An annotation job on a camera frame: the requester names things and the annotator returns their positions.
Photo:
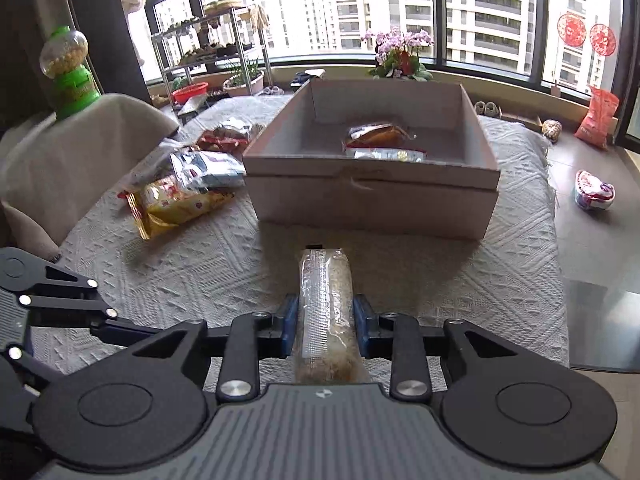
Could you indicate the cardboard box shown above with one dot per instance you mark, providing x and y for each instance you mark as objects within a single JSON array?
[{"x": 443, "y": 183}]

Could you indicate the pair of beige slippers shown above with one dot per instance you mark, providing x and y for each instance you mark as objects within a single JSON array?
[{"x": 488, "y": 109}]

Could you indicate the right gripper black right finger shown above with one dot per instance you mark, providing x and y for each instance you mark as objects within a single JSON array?
[{"x": 402, "y": 340}]

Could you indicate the green plant white pot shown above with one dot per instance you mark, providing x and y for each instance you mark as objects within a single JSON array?
[{"x": 236, "y": 85}]

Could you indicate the orange bread packet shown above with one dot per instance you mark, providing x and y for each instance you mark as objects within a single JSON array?
[{"x": 377, "y": 135}]

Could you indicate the red snack packet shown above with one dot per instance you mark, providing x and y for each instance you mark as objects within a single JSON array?
[{"x": 230, "y": 137}]

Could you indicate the red basin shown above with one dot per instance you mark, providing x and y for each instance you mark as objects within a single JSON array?
[{"x": 184, "y": 94}]

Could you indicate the white textured table cloth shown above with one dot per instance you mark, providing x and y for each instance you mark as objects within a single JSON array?
[{"x": 229, "y": 263}]

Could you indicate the pink flower pot plant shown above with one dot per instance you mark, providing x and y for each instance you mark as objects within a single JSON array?
[{"x": 397, "y": 54}]

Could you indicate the red orange bag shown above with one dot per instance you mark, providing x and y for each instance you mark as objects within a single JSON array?
[{"x": 596, "y": 124}]

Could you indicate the green gumball machine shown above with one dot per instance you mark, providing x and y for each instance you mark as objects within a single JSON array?
[{"x": 62, "y": 59}]

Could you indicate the white red round container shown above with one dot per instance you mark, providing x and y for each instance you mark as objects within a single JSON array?
[{"x": 591, "y": 193}]

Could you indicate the clear rice cracker packet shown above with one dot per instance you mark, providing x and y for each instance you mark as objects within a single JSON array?
[{"x": 325, "y": 348}]

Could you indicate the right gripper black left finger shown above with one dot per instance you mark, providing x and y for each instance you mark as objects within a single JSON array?
[{"x": 171, "y": 365}]

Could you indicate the red paper window decoration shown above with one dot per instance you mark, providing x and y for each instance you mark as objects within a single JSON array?
[{"x": 571, "y": 30}]

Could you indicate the beige draped sofa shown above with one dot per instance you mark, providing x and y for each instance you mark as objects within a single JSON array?
[{"x": 53, "y": 171}]

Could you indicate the yellow red snack bag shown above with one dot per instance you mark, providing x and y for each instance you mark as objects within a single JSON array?
[{"x": 161, "y": 206}]

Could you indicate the blue white snack bag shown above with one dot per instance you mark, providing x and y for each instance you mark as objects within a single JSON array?
[{"x": 202, "y": 171}]

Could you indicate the metal shelf rack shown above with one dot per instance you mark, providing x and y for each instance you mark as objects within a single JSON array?
[{"x": 227, "y": 33}]

